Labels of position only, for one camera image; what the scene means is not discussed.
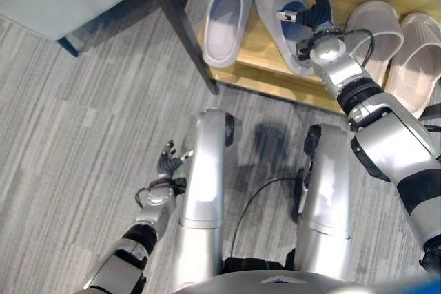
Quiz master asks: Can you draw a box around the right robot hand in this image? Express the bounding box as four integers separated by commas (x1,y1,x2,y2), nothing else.
276,0,334,30

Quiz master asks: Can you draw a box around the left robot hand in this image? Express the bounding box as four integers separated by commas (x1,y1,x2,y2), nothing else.
156,139,194,177

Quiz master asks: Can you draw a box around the light grey slipper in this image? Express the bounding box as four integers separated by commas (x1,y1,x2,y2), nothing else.
201,0,255,69
254,0,315,76

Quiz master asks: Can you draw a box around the wooden shoe rack shelf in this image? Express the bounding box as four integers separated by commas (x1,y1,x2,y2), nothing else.
196,0,441,116

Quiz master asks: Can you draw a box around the silver left robot leg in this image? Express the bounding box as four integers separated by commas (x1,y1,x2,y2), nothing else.
171,107,236,290

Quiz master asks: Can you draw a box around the silver robot leg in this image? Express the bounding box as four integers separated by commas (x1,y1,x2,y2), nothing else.
291,123,353,282
171,107,236,290

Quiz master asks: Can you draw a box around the beige ribbed slipper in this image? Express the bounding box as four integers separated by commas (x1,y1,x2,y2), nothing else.
384,12,441,120
343,0,405,89

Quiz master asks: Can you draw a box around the silver robot torso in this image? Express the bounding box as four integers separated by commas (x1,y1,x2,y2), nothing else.
174,271,441,294

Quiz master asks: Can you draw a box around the silver right robot leg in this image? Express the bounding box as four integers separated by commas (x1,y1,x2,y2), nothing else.
291,123,353,282

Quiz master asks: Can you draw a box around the black cable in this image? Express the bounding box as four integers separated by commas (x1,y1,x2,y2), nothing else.
230,176,305,259

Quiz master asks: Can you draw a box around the black metal rack frame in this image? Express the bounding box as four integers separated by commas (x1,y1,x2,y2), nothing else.
136,0,221,96

